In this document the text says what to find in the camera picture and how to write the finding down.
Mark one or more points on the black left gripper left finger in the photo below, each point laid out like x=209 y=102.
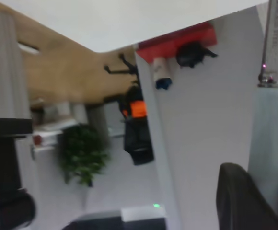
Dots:
x=237 y=206

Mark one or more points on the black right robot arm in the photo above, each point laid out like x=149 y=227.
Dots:
x=2 y=167

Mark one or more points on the white device with green light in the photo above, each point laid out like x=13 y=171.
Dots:
x=141 y=213

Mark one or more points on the black office chair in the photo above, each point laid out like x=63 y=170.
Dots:
x=139 y=143

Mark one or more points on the orange cloth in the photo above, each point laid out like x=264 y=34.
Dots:
x=137 y=109

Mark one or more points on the white blue-capped bottle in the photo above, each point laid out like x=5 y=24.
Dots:
x=160 y=69

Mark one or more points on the black lumpy object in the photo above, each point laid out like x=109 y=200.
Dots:
x=189 y=56

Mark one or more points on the green potted plant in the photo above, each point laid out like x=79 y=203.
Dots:
x=81 y=153

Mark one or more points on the red tray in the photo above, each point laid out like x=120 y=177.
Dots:
x=177 y=44

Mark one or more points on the small red object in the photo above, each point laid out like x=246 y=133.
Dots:
x=37 y=140

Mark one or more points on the grey ribbed column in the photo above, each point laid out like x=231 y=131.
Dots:
x=2 y=72

